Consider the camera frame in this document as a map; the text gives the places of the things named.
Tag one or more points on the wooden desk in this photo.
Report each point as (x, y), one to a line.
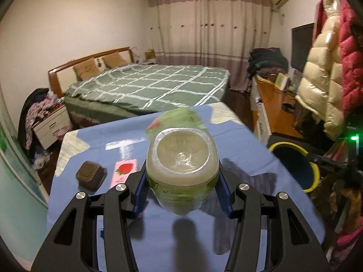
(275, 110)

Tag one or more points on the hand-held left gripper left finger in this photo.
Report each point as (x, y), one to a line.
(140, 195)

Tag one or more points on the brown pillow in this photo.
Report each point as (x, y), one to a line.
(85, 69)
(115, 60)

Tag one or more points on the pink and cream curtain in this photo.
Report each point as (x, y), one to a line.
(209, 25)

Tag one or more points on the blue printed tablecloth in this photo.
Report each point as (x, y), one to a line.
(93, 136)

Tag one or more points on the pink carton box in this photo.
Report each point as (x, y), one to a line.
(123, 172)

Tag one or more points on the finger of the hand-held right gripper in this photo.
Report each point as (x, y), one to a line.
(326, 161)

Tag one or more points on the clear green plastic bottle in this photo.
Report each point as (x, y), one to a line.
(181, 175)

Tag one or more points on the plastic bags on floor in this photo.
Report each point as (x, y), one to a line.
(41, 160)

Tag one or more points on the yellow-rimmed trash bin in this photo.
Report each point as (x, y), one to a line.
(289, 164)

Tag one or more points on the glass wardrobe sliding door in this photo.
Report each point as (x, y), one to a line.
(17, 170)

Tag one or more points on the white nightstand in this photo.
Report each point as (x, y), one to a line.
(52, 126)

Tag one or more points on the pile of patterned clothes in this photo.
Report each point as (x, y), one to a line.
(35, 113)

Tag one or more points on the black television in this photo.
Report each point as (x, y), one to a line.
(302, 48)

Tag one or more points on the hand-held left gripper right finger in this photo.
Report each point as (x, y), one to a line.
(225, 195)

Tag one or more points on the green wet wipes packet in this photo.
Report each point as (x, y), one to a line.
(178, 117)

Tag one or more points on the green checked quilt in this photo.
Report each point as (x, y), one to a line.
(147, 85)

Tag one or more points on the brown square plastic box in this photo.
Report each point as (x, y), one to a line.
(89, 172)

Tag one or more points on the pile of dark clothes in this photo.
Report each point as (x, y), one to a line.
(266, 61)

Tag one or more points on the wooden bed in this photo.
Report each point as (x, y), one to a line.
(61, 76)

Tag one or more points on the cream puffer jacket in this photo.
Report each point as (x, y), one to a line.
(323, 85)

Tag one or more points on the red bucket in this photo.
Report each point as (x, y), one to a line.
(63, 133)

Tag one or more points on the red puffer jacket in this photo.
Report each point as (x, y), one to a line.
(350, 56)

